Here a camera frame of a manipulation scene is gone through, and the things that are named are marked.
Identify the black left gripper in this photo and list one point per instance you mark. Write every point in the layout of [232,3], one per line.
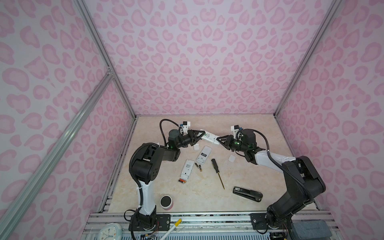
[191,135]

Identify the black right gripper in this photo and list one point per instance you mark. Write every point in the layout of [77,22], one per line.
[228,141]

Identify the white battery cover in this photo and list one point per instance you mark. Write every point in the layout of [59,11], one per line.
[196,147]
[232,158]

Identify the red and white remote control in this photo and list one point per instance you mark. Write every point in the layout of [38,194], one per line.
[203,156]

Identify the black yellow handled screwdriver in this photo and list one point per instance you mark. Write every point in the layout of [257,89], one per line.
[215,165]

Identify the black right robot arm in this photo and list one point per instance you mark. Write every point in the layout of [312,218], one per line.
[303,182]

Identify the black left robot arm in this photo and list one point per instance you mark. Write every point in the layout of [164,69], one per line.
[144,167]

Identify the black stapler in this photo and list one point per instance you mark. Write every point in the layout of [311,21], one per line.
[248,194]

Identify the pink black tape roll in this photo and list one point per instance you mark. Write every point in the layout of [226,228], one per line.
[166,202]

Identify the yellow capped white marker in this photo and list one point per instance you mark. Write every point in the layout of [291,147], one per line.
[172,228]

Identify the grey cloth pad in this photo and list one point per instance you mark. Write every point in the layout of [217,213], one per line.
[310,230]

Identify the white analog clock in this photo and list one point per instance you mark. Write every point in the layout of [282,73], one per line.
[112,231]

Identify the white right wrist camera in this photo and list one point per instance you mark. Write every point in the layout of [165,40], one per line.
[236,131]

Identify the aluminium rail base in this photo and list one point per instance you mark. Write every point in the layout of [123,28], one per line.
[194,226]

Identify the aluminium frame strut right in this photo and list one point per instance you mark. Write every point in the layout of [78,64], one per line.
[328,19]

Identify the aluminium frame strut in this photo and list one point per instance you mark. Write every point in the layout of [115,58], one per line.
[328,19]
[52,70]

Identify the aluminium frame strut left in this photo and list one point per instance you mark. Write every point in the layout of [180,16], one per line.
[52,70]

